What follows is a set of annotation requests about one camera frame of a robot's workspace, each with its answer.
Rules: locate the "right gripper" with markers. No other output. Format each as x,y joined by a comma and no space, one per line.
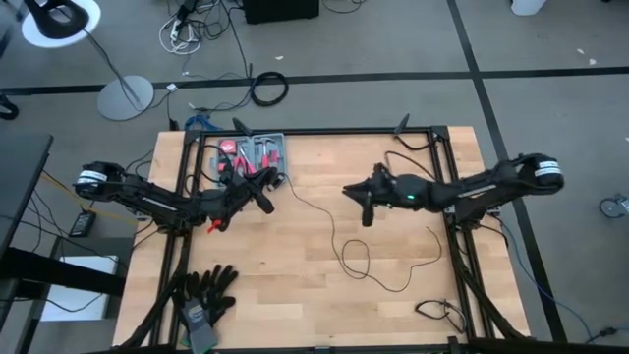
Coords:
388,194

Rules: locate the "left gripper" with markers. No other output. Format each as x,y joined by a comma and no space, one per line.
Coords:
226,204

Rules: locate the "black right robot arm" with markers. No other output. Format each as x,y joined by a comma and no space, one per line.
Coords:
481,189

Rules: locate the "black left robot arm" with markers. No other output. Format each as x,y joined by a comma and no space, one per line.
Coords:
147,199

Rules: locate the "grey plastic tool case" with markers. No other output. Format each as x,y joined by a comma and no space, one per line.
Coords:
282,147

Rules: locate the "red tape measure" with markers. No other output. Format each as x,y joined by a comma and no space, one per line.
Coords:
227,146

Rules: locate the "black clamp lever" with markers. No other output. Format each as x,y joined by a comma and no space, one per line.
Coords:
403,123
242,125

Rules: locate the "small red clip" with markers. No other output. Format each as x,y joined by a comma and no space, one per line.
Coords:
214,226

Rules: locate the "black work glove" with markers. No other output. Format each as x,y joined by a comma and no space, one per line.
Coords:
211,285

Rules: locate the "grey cuffed work glove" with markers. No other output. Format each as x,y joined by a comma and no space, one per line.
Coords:
199,324

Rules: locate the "floor lamp with grey base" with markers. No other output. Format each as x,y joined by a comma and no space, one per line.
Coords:
125,98

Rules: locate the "black box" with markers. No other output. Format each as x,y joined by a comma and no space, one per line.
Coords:
280,10

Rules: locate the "black power adapter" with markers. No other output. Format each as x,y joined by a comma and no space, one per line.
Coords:
82,223

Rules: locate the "white box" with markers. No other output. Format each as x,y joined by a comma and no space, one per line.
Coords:
74,305

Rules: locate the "white round disc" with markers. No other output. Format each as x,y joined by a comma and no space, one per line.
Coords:
93,15

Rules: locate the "black desk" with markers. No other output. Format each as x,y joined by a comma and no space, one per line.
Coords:
19,172

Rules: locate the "white bin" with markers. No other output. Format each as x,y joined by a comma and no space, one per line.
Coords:
528,6

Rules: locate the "grey caster wheel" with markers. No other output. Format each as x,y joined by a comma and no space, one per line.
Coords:
611,206

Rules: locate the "black plug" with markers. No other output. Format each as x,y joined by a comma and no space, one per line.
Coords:
607,332

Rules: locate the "black aluminium table frame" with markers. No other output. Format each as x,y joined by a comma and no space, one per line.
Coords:
319,132

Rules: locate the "grey mount bracket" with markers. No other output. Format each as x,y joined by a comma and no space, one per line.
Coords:
138,213

